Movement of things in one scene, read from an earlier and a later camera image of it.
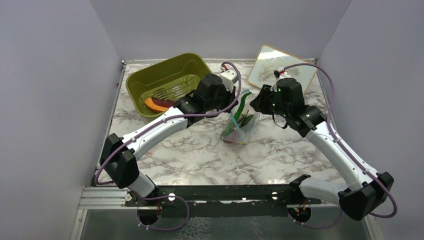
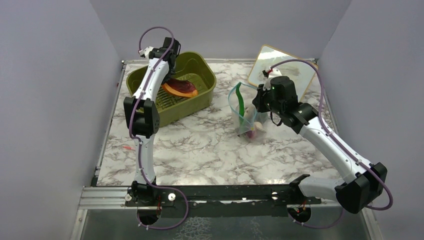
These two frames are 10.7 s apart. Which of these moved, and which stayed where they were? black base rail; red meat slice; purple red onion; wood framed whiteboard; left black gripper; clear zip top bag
Moved: clear zip top bag; purple red onion; left black gripper; red meat slice
Stayed: black base rail; wood framed whiteboard
